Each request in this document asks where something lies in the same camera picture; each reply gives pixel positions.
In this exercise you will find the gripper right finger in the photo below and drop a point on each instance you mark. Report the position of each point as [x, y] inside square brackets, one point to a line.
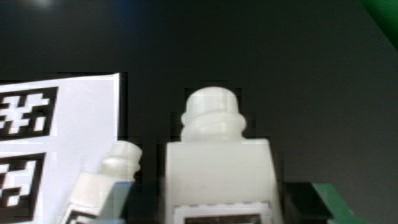
[302, 205]

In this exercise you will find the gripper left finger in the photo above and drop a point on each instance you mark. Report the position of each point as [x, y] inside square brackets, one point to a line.
[140, 206]

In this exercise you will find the white leg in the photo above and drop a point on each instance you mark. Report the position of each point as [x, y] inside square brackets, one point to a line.
[220, 184]
[101, 187]

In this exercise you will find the white tag base sheet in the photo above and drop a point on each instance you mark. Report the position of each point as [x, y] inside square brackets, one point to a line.
[59, 115]

